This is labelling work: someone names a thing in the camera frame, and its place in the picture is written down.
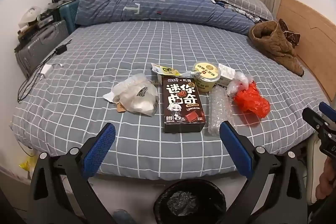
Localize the yellow plastic bag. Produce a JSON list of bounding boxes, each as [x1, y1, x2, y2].
[[18, 154, 40, 177]]

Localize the blue striped quilt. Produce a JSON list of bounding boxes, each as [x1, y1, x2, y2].
[[75, 0, 263, 36]]

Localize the grey suitcase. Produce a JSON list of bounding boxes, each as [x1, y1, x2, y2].
[[14, 20, 70, 77]]

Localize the white charger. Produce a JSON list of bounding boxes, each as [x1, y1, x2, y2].
[[39, 64, 53, 77]]

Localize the clear bag with paper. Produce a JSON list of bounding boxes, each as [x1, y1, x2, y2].
[[113, 73, 160, 117]]

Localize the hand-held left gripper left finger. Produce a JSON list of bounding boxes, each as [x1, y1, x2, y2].
[[28, 123, 117, 224]]

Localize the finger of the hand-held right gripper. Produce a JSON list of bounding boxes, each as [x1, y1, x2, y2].
[[319, 102, 336, 122], [302, 108, 336, 135]]

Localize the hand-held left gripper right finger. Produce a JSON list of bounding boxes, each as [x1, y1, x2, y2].
[[219, 121, 307, 224]]

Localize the red plastic bag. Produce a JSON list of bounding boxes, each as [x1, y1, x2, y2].
[[233, 81, 271, 119]]

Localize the black-lined trash bin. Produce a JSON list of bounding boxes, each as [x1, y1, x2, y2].
[[154, 179, 227, 224]]

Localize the wooden headboard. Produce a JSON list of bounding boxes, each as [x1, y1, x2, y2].
[[276, 0, 336, 109]]

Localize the small white box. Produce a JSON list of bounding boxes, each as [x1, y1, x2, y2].
[[217, 63, 237, 88]]

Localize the brown leaf-pattern cloth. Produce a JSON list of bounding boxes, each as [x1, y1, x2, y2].
[[278, 19, 301, 46]]

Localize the clear bubble wrap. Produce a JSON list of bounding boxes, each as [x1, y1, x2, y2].
[[208, 88, 233, 135]]

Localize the grey checked bed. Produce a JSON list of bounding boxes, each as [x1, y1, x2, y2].
[[9, 21, 326, 181]]

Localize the yellow snack wrapper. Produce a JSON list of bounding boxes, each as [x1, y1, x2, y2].
[[151, 63, 183, 77]]

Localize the person's right hand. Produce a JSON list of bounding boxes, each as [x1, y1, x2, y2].
[[316, 160, 336, 199]]

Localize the dark cookie box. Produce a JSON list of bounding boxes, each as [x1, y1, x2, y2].
[[161, 76, 208, 133]]

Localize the yellow yogurt cup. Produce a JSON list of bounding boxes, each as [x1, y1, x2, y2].
[[193, 61, 220, 93]]

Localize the white plastic bag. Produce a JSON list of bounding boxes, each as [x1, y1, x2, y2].
[[21, 6, 42, 24]]

